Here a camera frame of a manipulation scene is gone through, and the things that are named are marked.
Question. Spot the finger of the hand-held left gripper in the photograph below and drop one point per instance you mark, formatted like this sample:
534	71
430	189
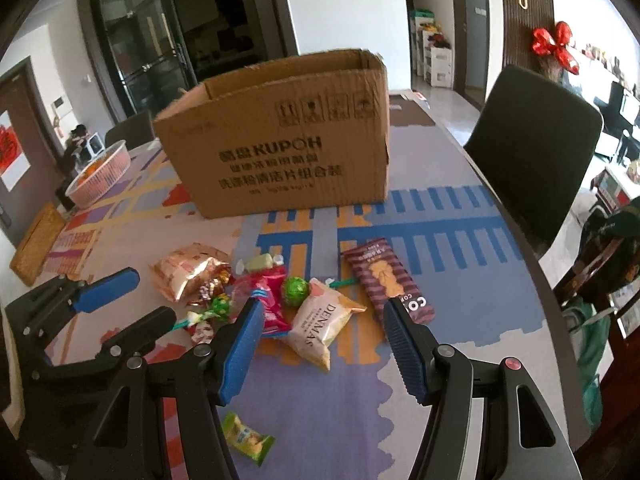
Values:
142	330
107	290

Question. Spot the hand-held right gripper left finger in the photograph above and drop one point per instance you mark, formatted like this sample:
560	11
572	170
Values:
242	355

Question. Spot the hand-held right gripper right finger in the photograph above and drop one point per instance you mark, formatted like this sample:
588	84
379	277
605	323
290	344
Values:
406	355

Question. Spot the pink snack packet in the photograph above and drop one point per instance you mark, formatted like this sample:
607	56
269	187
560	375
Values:
268	290

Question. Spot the orange snack bag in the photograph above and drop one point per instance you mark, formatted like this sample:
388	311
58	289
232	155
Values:
181	270

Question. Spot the gold red candy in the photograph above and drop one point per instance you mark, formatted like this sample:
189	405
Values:
212	286

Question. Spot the small green snack packet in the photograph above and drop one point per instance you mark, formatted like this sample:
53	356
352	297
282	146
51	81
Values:
247	435

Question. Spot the beige snack packet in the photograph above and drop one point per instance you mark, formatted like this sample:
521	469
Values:
320	330

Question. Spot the green foil lollipop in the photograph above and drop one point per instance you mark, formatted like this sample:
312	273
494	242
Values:
295	292

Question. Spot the brown striped cookie packet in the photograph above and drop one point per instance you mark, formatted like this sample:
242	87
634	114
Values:
385	275

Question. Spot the light green candy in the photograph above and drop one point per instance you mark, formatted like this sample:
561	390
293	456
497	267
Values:
257	263

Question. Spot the brown cardboard box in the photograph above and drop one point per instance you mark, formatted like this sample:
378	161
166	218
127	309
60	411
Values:
280	160

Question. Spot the woven wicker box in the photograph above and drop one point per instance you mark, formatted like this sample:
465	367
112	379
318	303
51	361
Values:
37	242

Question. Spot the pink plastic basket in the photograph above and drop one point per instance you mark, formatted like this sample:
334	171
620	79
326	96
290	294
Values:
100	185

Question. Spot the colourful patterned tablecloth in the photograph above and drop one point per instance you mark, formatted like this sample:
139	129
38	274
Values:
475	270

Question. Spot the pile of oranges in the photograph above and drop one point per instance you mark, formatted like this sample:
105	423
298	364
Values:
95	165

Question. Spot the small white appliance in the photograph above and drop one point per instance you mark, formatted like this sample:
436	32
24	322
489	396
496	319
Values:
92	144

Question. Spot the dark grey chair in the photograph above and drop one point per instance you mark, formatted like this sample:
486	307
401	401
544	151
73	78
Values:
535	150
130	130

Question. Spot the red and white door poster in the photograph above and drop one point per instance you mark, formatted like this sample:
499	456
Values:
12	152

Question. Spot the green backpack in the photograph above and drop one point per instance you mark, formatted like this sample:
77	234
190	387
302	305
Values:
590	355

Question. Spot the brown entrance door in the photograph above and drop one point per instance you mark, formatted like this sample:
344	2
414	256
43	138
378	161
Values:
30	110

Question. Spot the wooden chair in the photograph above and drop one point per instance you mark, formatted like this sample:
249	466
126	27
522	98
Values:
590	270

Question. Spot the dark green cloth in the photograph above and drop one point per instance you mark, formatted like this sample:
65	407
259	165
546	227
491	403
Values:
617	240

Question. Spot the black framed glass door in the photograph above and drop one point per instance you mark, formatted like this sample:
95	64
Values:
135	45

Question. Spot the white shelf rack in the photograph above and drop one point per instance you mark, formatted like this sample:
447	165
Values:
440	60

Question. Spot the red bow balloon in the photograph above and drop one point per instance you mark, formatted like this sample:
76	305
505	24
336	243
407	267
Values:
552	42

